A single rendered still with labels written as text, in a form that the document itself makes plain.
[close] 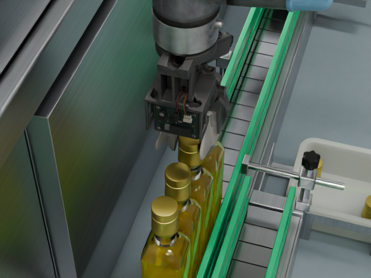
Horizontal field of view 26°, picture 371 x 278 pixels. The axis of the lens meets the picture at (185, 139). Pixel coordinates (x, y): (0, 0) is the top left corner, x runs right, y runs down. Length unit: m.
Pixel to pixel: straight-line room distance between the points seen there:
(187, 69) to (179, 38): 0.04
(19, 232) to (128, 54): 0.31
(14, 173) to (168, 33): 0.23
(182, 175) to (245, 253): 0.31
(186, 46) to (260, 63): 0.74
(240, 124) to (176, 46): 0.62
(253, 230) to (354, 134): 0.43
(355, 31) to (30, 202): 1.12
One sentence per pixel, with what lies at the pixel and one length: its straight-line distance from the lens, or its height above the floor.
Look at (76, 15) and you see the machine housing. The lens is 0.94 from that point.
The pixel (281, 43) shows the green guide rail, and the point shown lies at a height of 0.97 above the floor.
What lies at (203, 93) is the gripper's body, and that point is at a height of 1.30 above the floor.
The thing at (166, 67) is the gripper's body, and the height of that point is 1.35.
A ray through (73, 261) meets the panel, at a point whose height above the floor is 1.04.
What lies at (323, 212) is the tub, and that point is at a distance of 1.42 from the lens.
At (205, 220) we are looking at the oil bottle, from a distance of 1.18.
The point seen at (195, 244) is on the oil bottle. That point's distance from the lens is 1.15.
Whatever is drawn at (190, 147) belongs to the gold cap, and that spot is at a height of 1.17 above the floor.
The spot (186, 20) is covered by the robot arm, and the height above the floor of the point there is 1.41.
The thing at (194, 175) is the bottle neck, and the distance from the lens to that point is 1.11.
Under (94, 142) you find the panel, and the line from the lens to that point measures 1.07.
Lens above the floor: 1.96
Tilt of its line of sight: 47 degrees down
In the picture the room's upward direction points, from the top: straight up
